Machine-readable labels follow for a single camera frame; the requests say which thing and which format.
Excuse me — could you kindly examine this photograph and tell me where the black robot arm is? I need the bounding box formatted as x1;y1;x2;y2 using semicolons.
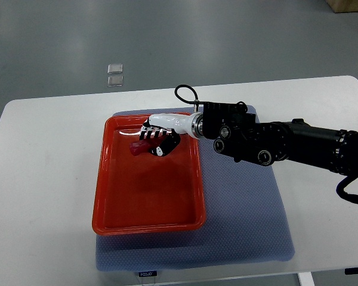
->
191;99;358;204

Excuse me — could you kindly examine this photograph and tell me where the cardboard box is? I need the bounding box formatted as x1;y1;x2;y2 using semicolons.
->
326;0;358;13

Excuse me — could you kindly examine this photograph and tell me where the red pepper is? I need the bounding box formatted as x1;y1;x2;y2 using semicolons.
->
129;140;152;156

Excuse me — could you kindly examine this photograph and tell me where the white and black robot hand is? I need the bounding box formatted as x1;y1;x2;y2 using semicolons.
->
139;112;203;157

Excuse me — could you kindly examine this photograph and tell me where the red plastic tray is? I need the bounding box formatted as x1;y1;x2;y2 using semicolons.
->
92;114;206;235

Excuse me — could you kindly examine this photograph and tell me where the black table label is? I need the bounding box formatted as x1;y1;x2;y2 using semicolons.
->
138;271;158;278

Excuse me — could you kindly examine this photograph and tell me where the blue-grey mesh mat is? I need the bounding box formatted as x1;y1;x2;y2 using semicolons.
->
96;110;295;272

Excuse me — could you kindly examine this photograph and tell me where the black label at right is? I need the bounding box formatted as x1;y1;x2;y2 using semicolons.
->
344;268;358;275

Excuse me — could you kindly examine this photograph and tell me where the upper floor socket plate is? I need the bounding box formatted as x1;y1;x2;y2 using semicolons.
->
107;63;123;74

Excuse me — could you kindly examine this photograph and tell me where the white table leg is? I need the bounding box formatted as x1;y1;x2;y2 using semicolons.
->
297;272;315;286

